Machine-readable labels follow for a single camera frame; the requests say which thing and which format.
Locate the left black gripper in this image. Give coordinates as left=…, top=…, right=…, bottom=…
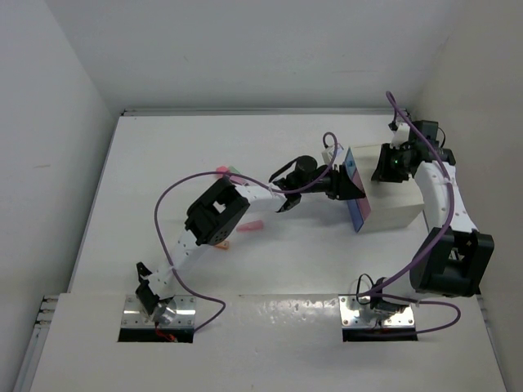
left=298, top=163, right=364, bottom=200

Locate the blue drawer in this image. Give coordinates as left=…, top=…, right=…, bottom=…
left=344, top=148, right=357, bottom=180

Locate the pink cap-shaped clip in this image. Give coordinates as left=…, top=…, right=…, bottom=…
left=236, top=220, right=264, bottom=232

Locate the clear tube with pink cap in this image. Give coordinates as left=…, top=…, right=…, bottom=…
left=216, top=166, right=231, bottom=178

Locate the orange cap-shaped clip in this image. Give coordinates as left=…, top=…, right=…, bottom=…
left=215, top=241, right=230, bottom=250

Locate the pink drawer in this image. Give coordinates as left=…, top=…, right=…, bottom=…
left=351, top=169, right=371, bottom=221

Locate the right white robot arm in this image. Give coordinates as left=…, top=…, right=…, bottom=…
left=369, top=120, right=494, bottom=313

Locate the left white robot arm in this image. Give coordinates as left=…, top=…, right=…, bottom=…
left=136, top=155, right=365, bottom=316

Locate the purple bottom drawer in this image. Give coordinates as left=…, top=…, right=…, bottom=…
left=347, top=198, right=370, bottom=233

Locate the white drawer cabinet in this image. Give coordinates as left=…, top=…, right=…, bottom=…
left=350, top=145, right=424, bottom=234

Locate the green cap-shaped clip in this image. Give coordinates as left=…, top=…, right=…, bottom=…
left=228, top=166, right=240, bottom=175

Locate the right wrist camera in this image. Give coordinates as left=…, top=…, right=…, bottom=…
left=389, top=121, right=410, bottom=149

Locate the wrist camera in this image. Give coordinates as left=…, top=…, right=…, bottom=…
left=389, top=121, right=410, bottom=149
left=321, top=145, right=345, bottom=165

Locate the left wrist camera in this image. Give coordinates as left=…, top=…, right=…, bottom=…
left=321, top=145, right=345, bottom=165

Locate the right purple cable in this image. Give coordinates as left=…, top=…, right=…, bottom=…
left=357, top=91, right=462, bottom=336

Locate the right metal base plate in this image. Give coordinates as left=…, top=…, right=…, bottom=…
left=338, top=295, right=415, bottom=329

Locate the metal base plate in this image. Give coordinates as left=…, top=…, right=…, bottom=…
left=120, top=295, right=196, bottom=329
left=338, top=295, right=415, bottom=329

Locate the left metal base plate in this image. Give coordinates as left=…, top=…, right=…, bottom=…
left=120, top=295, right=196, bottom=329

